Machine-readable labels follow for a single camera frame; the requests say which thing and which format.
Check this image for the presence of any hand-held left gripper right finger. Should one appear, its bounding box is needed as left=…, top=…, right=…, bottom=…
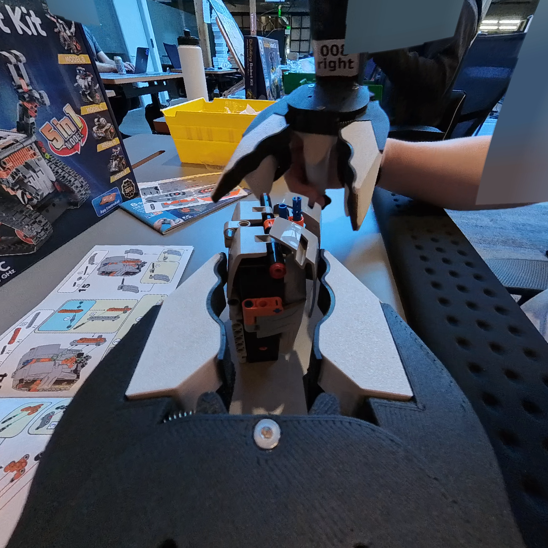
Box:
left=305, top=249, right=415, bottom=415

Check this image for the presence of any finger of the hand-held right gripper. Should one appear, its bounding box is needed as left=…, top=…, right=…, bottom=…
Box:
left=211, top=125, right=295, bottom=204
left=337, top=121, right=384, bottom=232

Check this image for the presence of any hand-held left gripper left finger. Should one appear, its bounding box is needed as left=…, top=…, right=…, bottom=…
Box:
left=124, top=253, right=236, bottom=414

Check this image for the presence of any grey brick robot model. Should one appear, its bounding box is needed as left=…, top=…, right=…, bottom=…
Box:
left=223, top=193, right=323, bottom=364

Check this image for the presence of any person's right forearm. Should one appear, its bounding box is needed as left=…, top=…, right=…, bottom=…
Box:
left=379, top=136, right=493, bottom=210

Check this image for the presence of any person's right hand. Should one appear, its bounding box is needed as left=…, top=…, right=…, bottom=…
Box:
left=283, top=139, right=332, bottom=209

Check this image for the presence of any green bin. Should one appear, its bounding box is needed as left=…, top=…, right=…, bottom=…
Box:
left=283, top=72, right=383, bottom=101

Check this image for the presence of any yellow plastic bin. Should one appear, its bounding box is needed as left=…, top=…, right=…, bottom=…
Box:
left=162, top=98, right=279, bottom=167

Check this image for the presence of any dark robot kit box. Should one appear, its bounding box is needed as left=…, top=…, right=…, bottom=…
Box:
left=244, top=36, right=284, bottom=101

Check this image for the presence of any clear sticker sheet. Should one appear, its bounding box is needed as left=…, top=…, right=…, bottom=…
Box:
left=139, top=173, right=251, bottom=215

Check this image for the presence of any blue leaflet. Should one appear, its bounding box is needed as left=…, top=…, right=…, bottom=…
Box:
left=120, top=173, right=251, bottom=234

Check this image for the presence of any open instruction booklet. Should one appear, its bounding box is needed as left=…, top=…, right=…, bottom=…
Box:
left=0, top=245, right=194, bottom=519

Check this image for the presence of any wooden panel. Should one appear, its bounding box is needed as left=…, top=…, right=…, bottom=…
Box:
left=210, top=0, right=247, bottom=75

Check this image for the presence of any white water bottle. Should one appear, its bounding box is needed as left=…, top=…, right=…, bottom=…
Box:
left=177, top=30, right=209, bottom=102

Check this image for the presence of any dark laptop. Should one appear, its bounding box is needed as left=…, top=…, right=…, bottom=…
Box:
left=128, top=46, right=150, bottom=74

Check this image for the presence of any blue robot kit box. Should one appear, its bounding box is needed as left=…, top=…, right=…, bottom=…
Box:
left=0, top=0, right=142, bottom=287

